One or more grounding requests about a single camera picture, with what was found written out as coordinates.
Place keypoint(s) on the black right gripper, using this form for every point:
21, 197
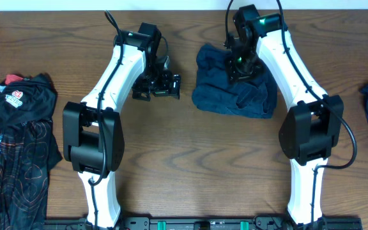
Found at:
235, 76

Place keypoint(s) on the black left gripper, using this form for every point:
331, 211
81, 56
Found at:
164, 89

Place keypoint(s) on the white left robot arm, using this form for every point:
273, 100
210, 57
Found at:
93, 138

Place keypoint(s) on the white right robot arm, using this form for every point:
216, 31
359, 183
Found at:
263, 45

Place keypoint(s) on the black patterned garment pile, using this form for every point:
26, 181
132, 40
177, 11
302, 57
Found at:
28, 149

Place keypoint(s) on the black mounting rail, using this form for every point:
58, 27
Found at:
260, 222

